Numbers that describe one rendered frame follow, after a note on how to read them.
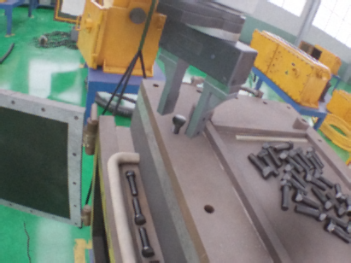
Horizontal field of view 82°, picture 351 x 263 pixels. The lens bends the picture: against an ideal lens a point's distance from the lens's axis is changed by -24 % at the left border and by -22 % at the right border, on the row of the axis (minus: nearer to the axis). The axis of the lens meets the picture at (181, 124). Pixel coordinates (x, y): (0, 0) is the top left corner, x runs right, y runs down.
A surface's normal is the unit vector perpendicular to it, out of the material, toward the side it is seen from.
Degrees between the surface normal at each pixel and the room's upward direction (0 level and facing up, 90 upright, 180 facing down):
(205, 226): 0
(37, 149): 90
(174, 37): 90
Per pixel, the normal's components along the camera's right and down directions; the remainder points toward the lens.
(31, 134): 0.06, 0.55
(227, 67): -0.65, 0.23
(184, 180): 0.29, -0.81
